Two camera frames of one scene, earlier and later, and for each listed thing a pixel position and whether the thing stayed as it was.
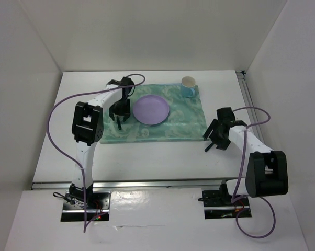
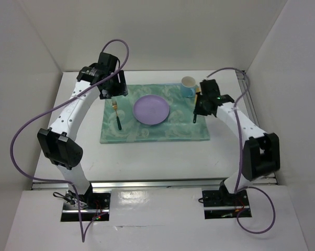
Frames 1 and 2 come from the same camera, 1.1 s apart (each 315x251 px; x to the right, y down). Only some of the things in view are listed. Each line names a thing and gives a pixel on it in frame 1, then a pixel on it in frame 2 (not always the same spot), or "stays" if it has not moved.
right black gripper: x=223 y=144 -> x=198 y=110
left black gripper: x=124 y=112 -> x=120 y=88
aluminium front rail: x=124 y=184 stays
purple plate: x=150 y=110 stays
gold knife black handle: x=209 y=146 -> x=194 y=115
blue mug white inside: x=187 y=86 stays
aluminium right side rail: x=243 y=80 stays
